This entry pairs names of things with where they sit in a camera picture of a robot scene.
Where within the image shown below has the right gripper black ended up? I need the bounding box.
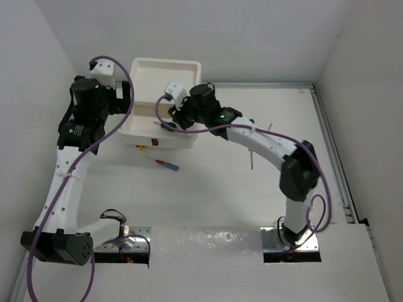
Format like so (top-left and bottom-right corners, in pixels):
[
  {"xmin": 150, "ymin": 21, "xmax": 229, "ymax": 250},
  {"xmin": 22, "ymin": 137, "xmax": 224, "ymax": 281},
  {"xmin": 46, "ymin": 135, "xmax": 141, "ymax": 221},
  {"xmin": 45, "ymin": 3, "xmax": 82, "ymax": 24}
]
[{"xmin": 169, "ymin": 92, "xmax": 209, "ymax": 128}]

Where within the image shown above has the stubby green screwdriver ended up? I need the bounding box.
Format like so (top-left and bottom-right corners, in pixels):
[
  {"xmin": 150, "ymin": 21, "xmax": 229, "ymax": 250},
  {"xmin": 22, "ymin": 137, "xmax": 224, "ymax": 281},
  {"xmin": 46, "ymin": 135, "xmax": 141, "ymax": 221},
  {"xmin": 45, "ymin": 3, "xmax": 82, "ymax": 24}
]
[{"xmin": 153, "ymin": 121, "xmax": 177, "ymax": 132}]

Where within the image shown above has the white drawer container box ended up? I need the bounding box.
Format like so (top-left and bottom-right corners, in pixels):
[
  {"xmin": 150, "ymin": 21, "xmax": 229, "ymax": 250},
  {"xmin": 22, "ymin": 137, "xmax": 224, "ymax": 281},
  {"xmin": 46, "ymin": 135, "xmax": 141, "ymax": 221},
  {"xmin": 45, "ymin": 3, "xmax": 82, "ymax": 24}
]
[{"xmin": 130, "ymin": 57, "xmax": 202, "ymax": 117}]

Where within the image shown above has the long green screwdriver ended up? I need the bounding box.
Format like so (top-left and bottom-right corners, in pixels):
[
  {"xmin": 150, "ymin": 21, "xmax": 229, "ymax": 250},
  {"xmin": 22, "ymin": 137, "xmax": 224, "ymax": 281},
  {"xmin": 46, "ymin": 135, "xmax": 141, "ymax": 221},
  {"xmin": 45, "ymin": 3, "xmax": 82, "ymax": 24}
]
[{"xmin": 249, "ymin": 150, "xmax": 254, "ymax": 170}]

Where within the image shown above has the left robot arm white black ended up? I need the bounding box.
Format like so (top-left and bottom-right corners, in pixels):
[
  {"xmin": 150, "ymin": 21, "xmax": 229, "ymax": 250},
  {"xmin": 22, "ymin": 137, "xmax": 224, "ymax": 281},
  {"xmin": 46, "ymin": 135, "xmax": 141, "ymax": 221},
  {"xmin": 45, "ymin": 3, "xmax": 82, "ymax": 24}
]
[{"xmin": 20, "ymin": 75, "xmax": 133, "ymax": 266}]

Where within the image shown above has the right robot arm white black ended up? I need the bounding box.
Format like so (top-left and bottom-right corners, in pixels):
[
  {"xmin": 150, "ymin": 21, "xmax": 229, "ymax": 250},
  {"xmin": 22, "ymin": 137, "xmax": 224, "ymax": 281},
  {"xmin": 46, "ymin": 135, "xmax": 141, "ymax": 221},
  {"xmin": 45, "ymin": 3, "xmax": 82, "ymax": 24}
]
[{"xmin": 164, "ymin": 82, "xmax": 320, "ymax": 245}]

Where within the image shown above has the small blue red screwdriver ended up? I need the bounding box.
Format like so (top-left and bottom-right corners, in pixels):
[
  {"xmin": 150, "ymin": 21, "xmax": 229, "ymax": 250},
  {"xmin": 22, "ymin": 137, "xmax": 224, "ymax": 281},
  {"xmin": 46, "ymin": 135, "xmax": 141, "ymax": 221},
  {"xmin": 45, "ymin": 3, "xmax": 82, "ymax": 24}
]
[{"xmin": 145, "ymin": 155, "xmax": 179, "ymax": 172}]

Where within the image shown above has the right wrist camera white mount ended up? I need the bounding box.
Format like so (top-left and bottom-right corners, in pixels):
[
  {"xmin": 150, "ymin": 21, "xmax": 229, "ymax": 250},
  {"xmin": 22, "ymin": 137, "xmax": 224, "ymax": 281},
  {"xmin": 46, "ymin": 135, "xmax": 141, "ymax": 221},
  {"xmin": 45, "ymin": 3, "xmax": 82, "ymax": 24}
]
[{"xmin": 164, "ymin": 82, "xmax": 188, "ymax": 107}]

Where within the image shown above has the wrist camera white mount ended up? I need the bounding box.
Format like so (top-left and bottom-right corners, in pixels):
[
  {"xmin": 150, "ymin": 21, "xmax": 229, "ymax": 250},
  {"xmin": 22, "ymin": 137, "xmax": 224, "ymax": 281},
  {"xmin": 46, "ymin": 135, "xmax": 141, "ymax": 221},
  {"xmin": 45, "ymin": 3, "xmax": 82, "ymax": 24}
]
[
  {"xmin": 164, "ymin": 82, "xmax": 188, "ymax": 107},
  {"xmin": 89, "ymin": 59, "xmax": 115, "ymax": 89}
]

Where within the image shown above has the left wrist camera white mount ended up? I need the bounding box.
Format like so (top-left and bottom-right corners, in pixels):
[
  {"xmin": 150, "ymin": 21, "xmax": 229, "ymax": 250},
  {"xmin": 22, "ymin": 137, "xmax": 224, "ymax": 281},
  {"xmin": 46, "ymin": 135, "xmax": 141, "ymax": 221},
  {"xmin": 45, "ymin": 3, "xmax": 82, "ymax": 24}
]
[{"xmin": 89, "ymin": 59, "xmax": 115, "ymax": 89}]

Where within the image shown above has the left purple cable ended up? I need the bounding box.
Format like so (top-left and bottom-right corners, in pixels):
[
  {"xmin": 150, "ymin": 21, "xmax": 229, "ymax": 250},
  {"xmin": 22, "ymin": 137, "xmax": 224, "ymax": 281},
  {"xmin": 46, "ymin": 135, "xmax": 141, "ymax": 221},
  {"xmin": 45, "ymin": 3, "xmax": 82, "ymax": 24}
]
[{"xmin": 26, "ymin": 55, "xmax": 135, "ymax": 302}]

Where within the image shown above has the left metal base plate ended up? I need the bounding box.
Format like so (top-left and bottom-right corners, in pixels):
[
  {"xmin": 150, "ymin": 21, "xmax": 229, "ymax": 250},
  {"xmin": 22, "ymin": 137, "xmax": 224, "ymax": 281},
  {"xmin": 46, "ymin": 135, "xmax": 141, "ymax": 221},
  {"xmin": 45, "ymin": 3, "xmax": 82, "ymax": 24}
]
[{"xmin": 95, "ymin": 226, "xmax": 152, "ymax": 254}]

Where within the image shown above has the metal base plate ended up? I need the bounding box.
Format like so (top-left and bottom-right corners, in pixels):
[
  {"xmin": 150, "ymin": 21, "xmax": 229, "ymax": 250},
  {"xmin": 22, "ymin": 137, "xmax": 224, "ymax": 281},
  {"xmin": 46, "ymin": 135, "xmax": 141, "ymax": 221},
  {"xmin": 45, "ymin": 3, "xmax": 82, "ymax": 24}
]
[
  {"xmin": 95, "ymin": 226, "xmax": 152, "ymax": 254},
  {"xmin": 260, "ymin": 226, "xmax": 319, "ymax": 253}
]

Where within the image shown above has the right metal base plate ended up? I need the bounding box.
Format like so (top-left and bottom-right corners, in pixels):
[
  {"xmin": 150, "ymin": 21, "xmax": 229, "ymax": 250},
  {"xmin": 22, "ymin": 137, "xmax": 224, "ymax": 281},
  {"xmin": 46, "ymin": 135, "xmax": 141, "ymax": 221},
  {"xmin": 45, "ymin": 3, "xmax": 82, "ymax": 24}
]
[{"xmin": 260, "ymin": 226, "xmax": 319, "ymax": 253}]

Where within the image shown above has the aluminium frame rail right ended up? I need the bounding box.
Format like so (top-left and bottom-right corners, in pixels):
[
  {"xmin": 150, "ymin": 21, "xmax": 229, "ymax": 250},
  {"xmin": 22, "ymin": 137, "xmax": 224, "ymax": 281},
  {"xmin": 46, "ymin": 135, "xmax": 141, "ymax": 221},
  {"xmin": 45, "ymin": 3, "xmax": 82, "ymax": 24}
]
[{"xmin": 310, "ymin": 86, "xmax": 370, "ymax": 230}]

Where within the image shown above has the aluminium frame rail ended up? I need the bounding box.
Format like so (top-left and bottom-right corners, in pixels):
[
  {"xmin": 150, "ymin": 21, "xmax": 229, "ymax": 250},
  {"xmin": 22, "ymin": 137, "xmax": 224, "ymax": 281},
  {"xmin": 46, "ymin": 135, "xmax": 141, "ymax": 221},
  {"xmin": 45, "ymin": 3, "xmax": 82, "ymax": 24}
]
[
  {"xmin": 310, "ymin": 86, "xmax": 370, "ymax": 230},
  {"xmin": 9, "ymin": 252, "xmax": 29, "ymax": 302}
]

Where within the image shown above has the aluminium frame rail left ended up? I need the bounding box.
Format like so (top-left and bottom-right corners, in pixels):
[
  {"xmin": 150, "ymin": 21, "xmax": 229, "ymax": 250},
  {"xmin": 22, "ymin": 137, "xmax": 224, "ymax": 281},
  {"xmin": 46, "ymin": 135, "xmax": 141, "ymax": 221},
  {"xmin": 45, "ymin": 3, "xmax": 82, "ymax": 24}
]
[{"xmin": 9, "ymin": 252, "xmax": 29, "ymax": 302}]

